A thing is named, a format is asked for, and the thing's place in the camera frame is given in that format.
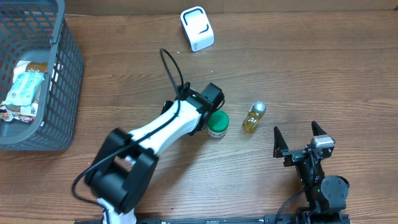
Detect grey plastic mesh basket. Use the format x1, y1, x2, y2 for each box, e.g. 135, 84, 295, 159
1, 0, 85, 151

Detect yellow Vim dish soap bottle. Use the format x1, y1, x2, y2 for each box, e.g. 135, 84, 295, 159
243, 101, 267, 132

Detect green lid white jar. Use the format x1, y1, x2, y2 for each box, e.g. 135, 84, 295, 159
207, 110, 229, 138

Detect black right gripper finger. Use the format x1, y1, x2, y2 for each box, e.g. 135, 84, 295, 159
311, 121, 326, 136
273, 126, 289, 157

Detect colourful snack packet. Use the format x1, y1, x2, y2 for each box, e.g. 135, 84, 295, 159
1, 103, 38, 123

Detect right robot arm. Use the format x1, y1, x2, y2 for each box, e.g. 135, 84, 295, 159
266, 121, 351, 224

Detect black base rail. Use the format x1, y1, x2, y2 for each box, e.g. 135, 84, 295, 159
74, 215, 351, 224

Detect white barcode scanner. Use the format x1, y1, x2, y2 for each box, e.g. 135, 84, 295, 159
180, 6, 215, 52

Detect brown Pantree bag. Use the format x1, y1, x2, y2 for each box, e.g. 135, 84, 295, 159
12, 60, 47, 83

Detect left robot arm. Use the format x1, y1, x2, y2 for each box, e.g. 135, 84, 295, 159
85, 82, 224, 223

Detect green wet wipes pack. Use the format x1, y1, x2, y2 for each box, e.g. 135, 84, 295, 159
5, 71, 44, 106

